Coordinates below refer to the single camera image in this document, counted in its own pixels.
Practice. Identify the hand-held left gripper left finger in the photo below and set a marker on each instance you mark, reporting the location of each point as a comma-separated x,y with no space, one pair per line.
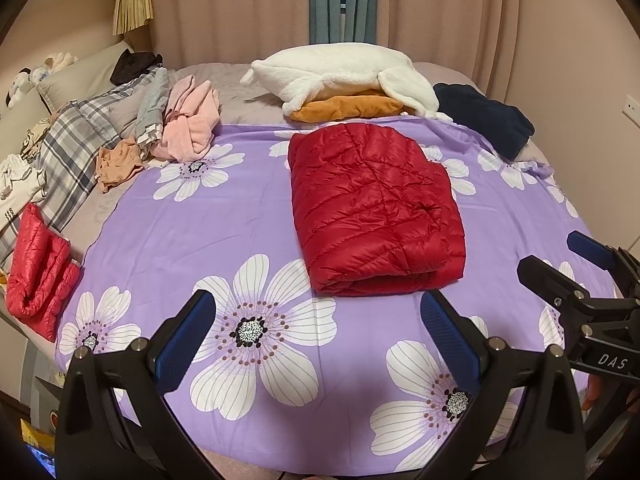
185,345

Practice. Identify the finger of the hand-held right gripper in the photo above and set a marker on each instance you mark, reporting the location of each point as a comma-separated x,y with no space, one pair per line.
590,249
550,280

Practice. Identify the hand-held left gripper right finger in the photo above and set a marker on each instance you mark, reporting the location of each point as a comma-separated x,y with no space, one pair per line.
450,345

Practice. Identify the large red puffer jacket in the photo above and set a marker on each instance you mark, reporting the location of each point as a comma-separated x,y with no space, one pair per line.
370,200

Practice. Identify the person's right hand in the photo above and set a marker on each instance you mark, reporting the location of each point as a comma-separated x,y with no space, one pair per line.
594,391

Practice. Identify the purple floral blanket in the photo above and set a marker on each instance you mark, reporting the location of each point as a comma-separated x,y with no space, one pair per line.
200,240

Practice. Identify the white power strip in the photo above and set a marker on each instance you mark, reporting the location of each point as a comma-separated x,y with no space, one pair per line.
632,110

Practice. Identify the small folded red puffer jacket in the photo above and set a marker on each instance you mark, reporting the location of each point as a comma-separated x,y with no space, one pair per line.
40,270

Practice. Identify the navy fleece garment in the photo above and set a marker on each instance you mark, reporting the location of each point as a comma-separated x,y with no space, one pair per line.
480,115

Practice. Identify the yellow packet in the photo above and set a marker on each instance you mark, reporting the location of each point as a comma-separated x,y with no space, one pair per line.
35,437

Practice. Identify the tan garment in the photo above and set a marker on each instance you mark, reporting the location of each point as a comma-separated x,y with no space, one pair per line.
117,165

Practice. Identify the grey plaid pillow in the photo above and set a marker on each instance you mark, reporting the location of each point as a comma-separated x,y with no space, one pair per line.
70,160

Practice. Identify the pink garment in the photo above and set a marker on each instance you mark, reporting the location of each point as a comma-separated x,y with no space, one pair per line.
190,120

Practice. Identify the grey striped garment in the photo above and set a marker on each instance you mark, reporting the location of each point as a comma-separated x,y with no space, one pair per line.
150,110

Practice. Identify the cream printed pillow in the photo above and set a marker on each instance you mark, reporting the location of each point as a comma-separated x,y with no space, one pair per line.
35,135

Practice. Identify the mustard garment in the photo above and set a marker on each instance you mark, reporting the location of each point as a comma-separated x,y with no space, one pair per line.
350,105

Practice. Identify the beige curtain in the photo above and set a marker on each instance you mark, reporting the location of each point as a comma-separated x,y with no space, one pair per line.
440,10
225,10

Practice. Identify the black garment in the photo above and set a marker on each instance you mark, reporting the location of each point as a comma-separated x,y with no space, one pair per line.
132,65

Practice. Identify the white fleece garment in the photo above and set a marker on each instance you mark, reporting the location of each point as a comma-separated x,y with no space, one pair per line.
330,67

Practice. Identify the white plush toy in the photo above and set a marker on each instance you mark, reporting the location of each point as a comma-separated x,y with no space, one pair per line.
20,82
60,60

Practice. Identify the yellow fringed cloth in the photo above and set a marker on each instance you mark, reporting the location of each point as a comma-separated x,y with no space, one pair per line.
132,5

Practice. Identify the teal curtain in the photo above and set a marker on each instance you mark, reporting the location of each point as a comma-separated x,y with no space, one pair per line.
325,0

